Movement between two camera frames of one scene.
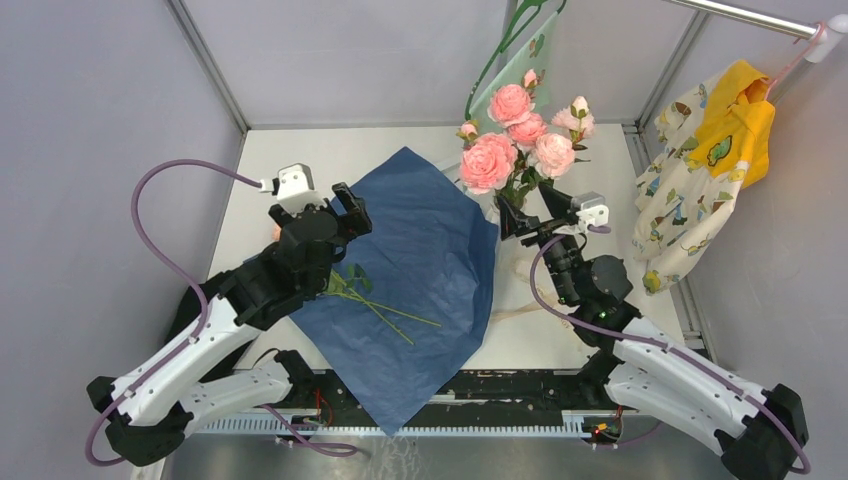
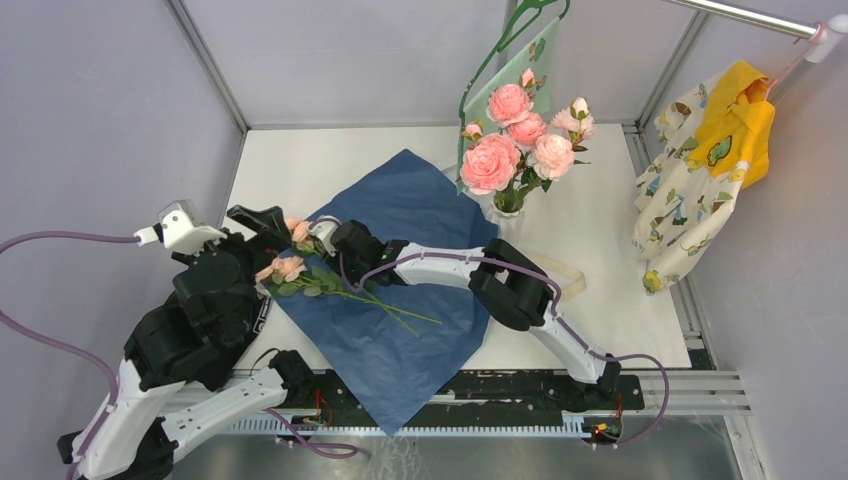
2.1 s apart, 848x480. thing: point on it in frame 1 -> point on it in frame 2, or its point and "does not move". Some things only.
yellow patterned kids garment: x=709 y=136 does not move
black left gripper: x=357 y=219 -> x=274 y=233
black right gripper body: x=557 y=245 -> x=354 y=270
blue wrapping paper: x=408 y=306 does not move
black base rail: x=471 y=394 does not move
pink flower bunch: x=518 y=155 does not move
